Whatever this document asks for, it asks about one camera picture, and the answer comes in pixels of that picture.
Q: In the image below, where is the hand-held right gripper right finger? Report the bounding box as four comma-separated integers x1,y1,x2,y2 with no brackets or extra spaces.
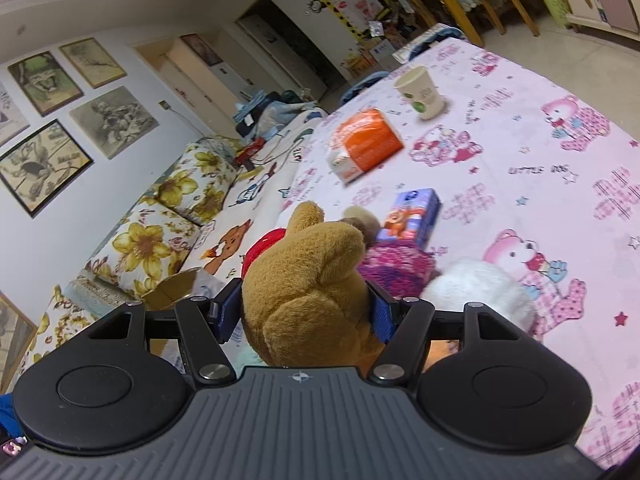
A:
365,280,543,386

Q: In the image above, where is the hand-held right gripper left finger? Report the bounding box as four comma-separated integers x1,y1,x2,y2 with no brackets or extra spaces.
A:
89,276,244,386

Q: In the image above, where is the pink yarn hat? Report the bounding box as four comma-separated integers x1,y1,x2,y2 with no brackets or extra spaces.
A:
357,240,436,302

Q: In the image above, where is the cardboard box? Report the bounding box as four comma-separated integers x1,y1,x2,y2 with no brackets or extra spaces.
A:
145,267,201,312

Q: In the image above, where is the brown teddy bear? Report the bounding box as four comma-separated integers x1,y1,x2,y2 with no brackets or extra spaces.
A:
241,201,396,368

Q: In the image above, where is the white fluffy plush item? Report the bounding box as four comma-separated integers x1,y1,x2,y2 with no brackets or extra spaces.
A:
420,257,536,335

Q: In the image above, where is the brown knitted headband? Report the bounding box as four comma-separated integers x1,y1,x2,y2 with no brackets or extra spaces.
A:
341,205,381,248

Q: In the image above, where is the sofa with cartoon cover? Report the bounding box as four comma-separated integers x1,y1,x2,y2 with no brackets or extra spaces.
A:
20,95,331,386

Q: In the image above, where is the floral sofa cushion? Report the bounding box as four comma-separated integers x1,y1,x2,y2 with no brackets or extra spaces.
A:
87,200,211,297
155,137,241,226
20,285,103,386

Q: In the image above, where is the blue tissue packet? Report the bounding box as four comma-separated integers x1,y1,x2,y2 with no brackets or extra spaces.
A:
375,188,441,251

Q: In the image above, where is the teal textured pillow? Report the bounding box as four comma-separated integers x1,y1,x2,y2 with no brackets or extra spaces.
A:
65,269,146,312

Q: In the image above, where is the red black device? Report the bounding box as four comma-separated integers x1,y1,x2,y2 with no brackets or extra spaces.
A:
235,140,264,164

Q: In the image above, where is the orange tissue pack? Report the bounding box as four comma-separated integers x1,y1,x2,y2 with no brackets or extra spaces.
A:
325,107,405,186

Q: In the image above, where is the pink printed tablecloth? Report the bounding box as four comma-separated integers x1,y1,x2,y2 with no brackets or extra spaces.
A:
280,37,640,471

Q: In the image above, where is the pile of clothes and bags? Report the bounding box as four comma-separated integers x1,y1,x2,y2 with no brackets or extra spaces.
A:
234,90,326,139

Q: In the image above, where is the mouse cartoon picture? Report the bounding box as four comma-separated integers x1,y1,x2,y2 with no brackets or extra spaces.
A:
0,292,39,392

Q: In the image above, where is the grey duck sketch picture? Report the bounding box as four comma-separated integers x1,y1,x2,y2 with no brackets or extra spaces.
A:
69,86,160,160

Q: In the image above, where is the white paper cup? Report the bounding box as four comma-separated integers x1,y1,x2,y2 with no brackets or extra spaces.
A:
392,65,447,121

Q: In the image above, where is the blue chair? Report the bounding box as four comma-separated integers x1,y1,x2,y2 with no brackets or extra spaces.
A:
340,72,389,107

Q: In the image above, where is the black framed cartoon picture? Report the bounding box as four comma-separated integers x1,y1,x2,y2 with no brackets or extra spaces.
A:
0,120,95,219

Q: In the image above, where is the blue cloth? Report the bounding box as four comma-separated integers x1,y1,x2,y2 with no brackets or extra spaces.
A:
0,395,19,437

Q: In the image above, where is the dark framed picture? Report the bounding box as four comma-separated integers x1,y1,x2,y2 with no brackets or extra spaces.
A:
181,34,224,67

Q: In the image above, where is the stack of cartons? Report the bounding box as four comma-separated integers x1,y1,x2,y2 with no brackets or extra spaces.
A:
345,35,397,79

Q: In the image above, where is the pale branch sketch picture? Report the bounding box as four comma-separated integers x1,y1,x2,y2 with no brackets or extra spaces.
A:
59,38,127,89

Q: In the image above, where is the green hat character picture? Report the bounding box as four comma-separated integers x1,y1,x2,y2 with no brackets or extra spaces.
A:
7,51,84,117

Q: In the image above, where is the panda sketch picture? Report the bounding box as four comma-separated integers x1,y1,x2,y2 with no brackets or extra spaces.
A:
0,80,31,147

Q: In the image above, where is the yellow black height chart sticker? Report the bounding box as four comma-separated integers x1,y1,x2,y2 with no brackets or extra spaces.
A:
282,0,369,42

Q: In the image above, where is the green plastic basket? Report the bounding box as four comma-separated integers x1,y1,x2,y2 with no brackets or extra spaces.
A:
542,0,574,29

